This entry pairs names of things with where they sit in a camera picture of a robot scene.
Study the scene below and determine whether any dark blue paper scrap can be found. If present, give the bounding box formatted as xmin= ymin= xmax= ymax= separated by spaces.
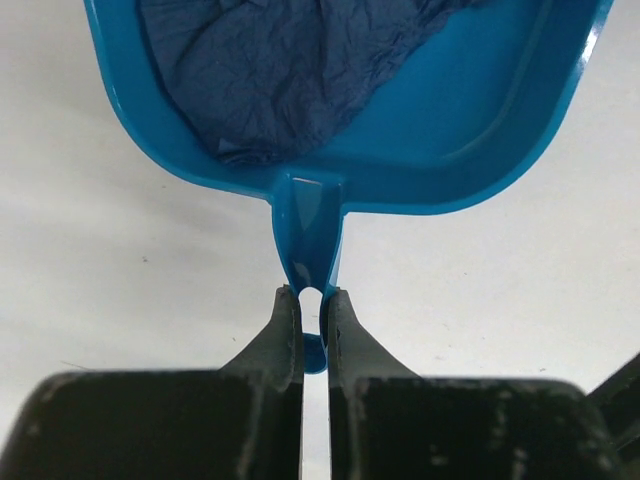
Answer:
xmin=138 ymin=0 xmax=469 ymax=165

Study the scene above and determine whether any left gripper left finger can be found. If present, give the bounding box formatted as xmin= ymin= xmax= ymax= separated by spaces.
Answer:
xmin=219 ymin=285 xmax=304 ymax=479

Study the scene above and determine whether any blue plastic dustpan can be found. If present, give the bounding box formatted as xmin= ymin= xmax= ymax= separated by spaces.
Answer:
xmin=82 ymin=0 xmax=614 ymax=375

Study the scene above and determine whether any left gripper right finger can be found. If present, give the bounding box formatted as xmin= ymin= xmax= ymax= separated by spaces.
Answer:
xmin=327 ymin=289 xmax=418 ymax=479

